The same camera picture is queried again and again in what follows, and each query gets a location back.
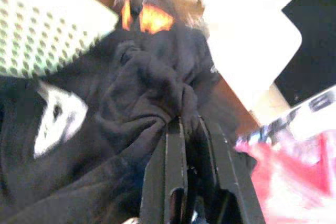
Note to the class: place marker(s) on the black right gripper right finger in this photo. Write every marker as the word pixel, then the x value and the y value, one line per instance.
pixel 231 176

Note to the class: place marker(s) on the green perforated laundry basket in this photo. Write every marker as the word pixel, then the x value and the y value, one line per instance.
pixel 47 24

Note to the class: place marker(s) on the black printed shirt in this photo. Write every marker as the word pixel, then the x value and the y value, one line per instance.
pixel 118 103

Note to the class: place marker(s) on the red white printed item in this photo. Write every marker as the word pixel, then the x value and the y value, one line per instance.
pixel 288 176

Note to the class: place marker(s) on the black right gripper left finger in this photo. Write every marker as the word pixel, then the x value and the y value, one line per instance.
pixel 165 169

